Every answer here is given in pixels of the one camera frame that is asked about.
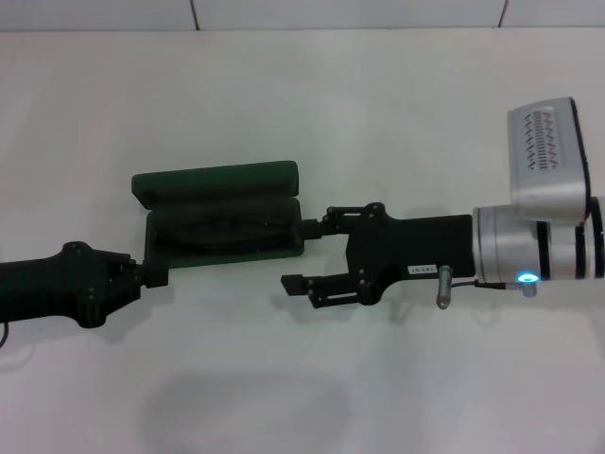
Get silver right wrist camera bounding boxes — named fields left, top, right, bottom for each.
left=506, top=96, right=595, bottom=223

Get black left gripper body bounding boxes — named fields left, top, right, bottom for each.
left=0, top=240, right=143, bottom=330

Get black round glasses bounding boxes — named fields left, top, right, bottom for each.
left=158, top=206, right=297, bottom=257

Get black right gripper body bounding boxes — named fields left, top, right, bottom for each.
left=343, top=201, right=476, bottom=307

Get green glasses case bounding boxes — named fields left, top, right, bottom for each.
left=130, top=160, right=304, bottom=271

